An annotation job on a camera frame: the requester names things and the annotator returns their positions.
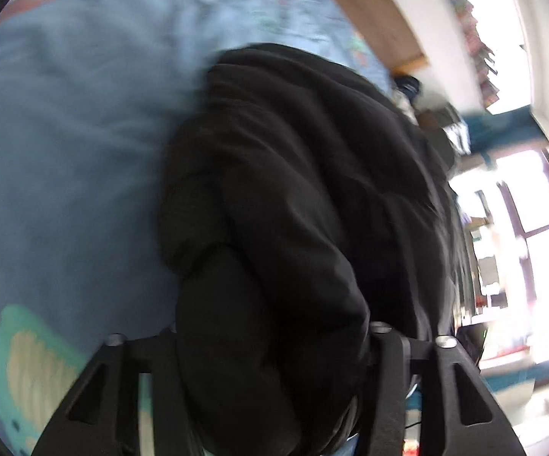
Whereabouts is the black puffer jacket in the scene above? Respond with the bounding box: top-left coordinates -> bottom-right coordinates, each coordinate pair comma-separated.
157,44 -> 459,455

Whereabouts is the blue dinosaur print bedspread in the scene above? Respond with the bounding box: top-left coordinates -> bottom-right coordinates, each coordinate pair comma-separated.
0,0 -> 391,455

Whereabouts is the teal curtain right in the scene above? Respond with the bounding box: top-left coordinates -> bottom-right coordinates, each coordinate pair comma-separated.
464,106 -> 545,154

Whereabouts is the wooden headboard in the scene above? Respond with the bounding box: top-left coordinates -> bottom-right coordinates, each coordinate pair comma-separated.
335,0 -> 429,76

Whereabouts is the row of books on shelf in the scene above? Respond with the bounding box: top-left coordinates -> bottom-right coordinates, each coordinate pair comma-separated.
448,0 -> 499,108

